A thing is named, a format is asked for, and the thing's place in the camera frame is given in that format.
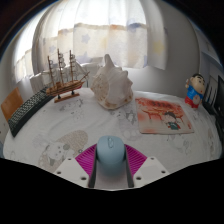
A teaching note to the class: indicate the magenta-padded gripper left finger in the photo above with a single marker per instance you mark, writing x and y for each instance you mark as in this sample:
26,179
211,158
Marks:
75,170

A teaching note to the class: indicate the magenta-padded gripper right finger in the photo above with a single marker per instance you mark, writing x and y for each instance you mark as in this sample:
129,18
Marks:
145,169

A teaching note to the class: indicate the light blue computer mouse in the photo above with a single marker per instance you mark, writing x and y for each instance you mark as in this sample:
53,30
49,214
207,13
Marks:
110,153

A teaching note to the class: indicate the white cartoon-print tablecloth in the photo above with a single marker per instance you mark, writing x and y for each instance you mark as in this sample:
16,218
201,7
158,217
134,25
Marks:
83,123

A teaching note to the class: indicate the black computer keyboard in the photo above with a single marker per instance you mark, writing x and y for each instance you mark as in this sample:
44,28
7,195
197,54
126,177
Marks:
26,111

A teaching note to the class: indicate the wooden model sailing ship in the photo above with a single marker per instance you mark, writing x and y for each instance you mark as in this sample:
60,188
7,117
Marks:
63,87

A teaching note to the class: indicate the large white conch shell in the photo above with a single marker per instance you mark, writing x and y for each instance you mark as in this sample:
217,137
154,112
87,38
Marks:
111,86

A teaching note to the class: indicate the black router with antennas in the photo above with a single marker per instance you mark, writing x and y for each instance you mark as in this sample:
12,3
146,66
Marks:
210,105

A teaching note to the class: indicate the brown wooden chair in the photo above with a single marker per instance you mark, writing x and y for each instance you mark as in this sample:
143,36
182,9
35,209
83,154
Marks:
11,103

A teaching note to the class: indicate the cartoon boy figurine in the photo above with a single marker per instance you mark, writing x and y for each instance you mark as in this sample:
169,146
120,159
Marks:
195,91

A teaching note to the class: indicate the white radiator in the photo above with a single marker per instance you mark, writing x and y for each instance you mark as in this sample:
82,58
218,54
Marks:
38,81

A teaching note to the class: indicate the black computer monitor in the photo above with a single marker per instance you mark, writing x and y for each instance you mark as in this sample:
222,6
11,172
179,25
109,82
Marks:
220,96

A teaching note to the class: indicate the white star-print curtain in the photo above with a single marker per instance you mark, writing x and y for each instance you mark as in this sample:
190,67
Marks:
100,36

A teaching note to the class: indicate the white wall shelf unit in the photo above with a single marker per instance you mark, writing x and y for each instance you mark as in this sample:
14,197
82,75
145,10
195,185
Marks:
213,56

